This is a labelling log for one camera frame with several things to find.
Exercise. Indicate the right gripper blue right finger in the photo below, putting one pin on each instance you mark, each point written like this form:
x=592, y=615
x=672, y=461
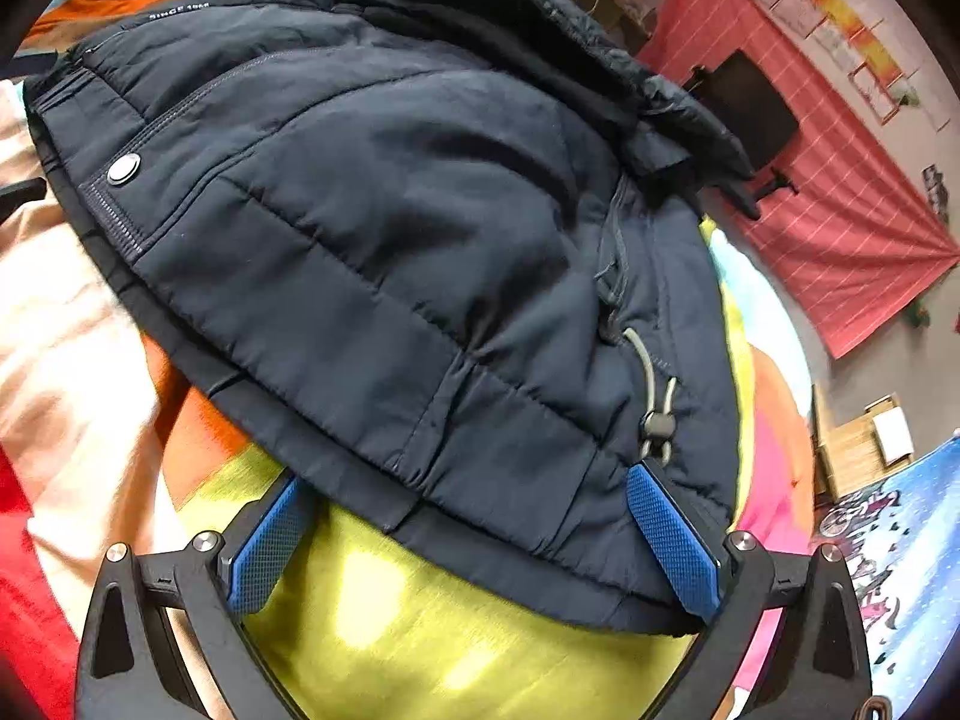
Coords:
x=817, y=664

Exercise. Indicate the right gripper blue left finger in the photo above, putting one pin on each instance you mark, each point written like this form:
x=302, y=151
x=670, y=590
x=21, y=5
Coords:
x=130, y=664

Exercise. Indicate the dark navy padded jacket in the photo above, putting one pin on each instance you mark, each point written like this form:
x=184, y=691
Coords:
x=439, y=257

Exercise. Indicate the blue cartoon print sheet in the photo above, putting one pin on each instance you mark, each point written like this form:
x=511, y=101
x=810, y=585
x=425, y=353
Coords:
x=899, y=538

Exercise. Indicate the colourful striped bed blanket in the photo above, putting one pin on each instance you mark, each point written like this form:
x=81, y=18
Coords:
x=104, y=441

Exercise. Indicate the black office chair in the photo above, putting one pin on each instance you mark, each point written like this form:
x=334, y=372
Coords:
x=744, y=99

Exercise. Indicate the red checked wall cloth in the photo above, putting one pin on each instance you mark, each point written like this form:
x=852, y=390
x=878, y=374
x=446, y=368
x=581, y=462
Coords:
x=857, y=241

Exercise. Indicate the wall posters row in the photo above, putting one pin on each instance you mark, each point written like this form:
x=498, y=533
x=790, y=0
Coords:
x=868, y=50

